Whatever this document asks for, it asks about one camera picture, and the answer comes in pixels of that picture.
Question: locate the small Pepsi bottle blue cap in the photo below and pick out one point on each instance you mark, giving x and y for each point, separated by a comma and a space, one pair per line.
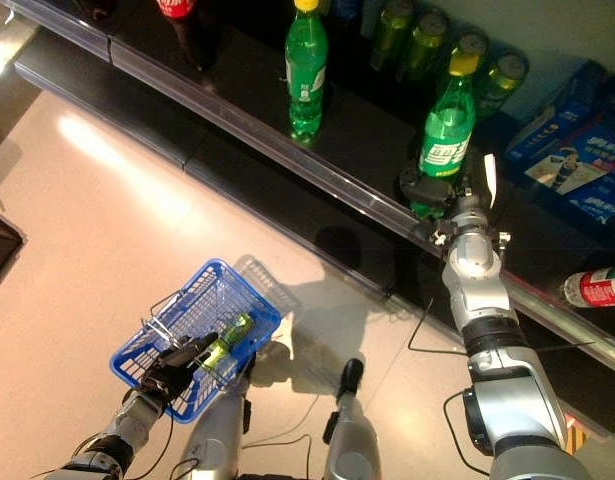
347, 7

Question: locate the Coca-Cola bottle red cap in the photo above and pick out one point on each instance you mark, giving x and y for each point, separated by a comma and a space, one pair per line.
187, 35

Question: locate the blue Oreo box cone picture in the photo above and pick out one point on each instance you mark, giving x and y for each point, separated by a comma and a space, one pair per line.
552, 125

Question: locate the dark low cabinet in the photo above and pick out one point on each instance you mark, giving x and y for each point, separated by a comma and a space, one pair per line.
2, 250

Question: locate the black shelf clear price rail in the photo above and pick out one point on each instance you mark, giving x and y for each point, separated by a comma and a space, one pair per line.
357, 135
152, 120

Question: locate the silver left robot leg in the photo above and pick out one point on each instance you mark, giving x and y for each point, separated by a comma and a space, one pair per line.
217, 430

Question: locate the silver right robot leg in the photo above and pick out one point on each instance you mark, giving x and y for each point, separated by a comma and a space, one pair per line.
352, 440

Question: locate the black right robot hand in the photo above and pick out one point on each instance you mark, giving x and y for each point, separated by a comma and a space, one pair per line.
427, 195

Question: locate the silver robot leg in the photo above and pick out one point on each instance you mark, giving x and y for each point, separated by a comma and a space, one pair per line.
352, 440
217, 430

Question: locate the water bottle red label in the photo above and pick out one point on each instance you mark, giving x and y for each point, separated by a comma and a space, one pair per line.
597, 290

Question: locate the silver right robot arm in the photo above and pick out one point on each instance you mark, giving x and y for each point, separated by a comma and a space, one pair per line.
482, 300

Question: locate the green Sprite bottle yellow cap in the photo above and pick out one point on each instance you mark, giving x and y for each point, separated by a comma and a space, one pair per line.
447, 130
307, 75

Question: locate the yellow black hazard tape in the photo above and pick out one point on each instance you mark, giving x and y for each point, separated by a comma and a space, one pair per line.
577, 437

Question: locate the green soda can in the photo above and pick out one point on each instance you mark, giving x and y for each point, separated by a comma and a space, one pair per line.
502, 85
424, 45
469, 45
239, 327
389, 35
217, 355

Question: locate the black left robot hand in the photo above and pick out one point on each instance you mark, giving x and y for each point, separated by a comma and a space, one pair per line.
172, 370

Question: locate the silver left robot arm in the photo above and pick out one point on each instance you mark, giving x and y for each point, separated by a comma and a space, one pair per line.
132, 415

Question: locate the blue plastic shopping basket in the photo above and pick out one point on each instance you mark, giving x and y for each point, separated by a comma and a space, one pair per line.
212, 290

